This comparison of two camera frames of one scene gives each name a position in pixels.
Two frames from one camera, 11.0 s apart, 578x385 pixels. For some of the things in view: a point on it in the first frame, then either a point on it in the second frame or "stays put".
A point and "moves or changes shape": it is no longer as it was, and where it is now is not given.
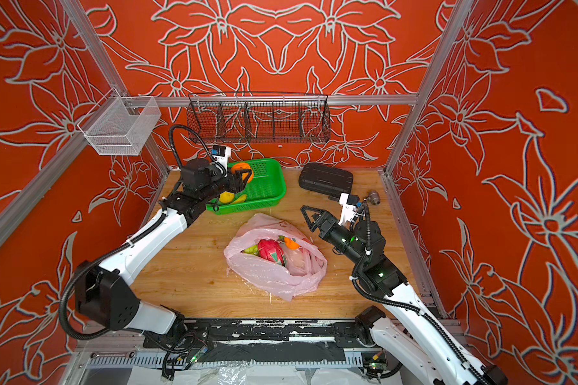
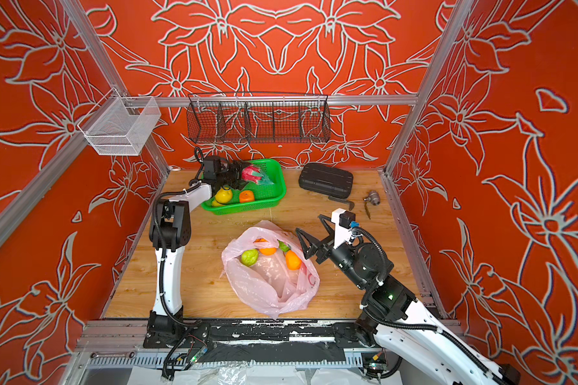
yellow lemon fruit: [226, 196] stays put
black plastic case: [324, 180] stays put
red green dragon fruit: [270, 249] → [253, 174]
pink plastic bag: [304, 266] moves or changes shape
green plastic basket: [267, 185] stays put
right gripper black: [321, 224] → [317, 245]
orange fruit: [243, 166] moves or changes shape
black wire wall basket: [258, 118] stays put
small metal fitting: [373, 197] stays put
